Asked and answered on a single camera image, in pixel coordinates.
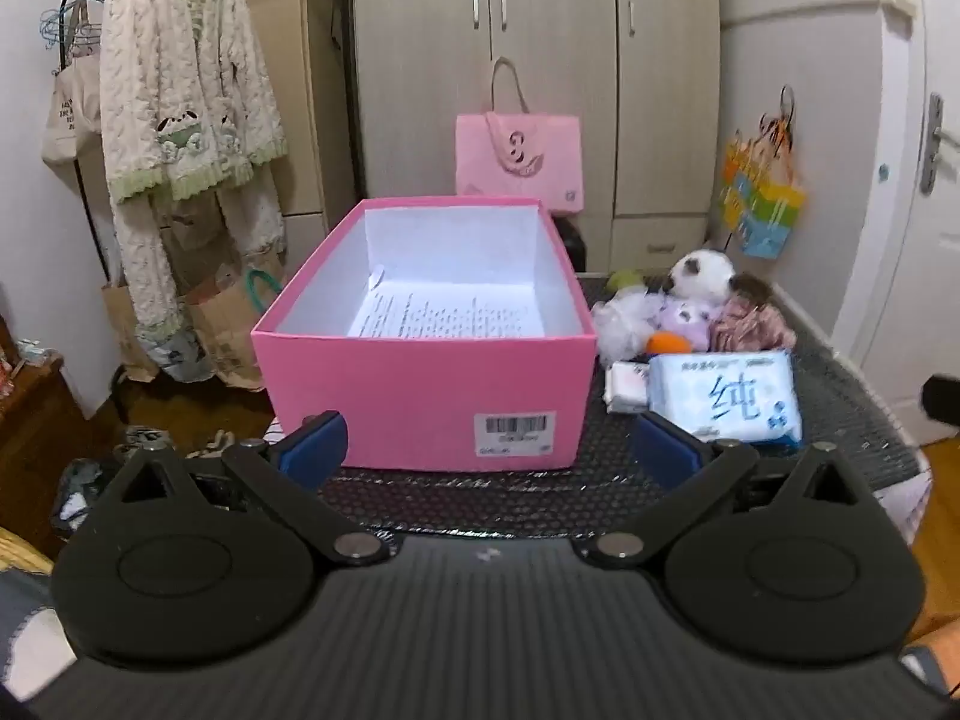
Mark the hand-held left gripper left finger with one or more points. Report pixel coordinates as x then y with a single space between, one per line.
319 444

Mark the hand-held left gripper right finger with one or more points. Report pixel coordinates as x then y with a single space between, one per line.
667 451

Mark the small white tissue pack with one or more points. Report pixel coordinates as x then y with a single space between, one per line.
626 386

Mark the orange makeup sponge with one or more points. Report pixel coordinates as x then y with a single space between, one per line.
667 343

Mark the pink cardboard box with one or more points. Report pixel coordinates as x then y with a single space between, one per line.
420 397

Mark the purple plush toy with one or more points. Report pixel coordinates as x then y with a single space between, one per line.
686 319

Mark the pink floral scrunchie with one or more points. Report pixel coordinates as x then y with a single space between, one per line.
750 326

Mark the green soft toy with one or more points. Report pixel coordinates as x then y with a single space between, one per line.
626 281

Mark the large blue tissue pack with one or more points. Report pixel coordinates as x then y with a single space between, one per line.
727 397

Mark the white panda plush toy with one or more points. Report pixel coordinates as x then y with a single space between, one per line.
619 326

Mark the brown paper bag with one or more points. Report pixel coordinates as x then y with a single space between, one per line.
124 330
225 345

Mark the teal gift bag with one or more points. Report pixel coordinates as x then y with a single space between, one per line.
255 292

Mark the white door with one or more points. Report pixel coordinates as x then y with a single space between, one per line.
900 240

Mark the printed paper sheet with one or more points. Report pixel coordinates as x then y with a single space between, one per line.
450 311

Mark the black clothes rack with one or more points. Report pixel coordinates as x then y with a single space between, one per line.
120 405

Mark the colourful hanging bag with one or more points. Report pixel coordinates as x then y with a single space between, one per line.
765 217

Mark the pink gift bag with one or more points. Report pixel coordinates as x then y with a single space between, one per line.
517 165

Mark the beige wardrobe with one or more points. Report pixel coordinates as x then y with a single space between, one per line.
420 52

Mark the canvas tote bag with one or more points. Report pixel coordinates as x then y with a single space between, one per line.
71 120

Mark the cream knitted cardigan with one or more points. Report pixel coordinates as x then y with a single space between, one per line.
187 52

